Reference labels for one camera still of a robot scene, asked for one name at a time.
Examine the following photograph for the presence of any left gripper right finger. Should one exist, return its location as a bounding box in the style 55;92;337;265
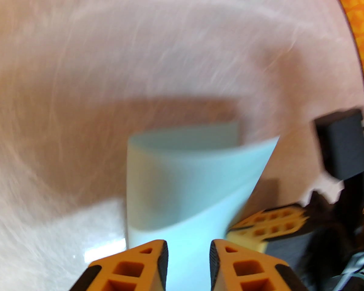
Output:
209;239;307;291

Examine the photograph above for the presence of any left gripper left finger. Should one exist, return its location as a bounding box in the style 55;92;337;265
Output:
70;240;169;291

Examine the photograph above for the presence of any light blue paper sheet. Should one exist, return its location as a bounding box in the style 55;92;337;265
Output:
126;122;281;291

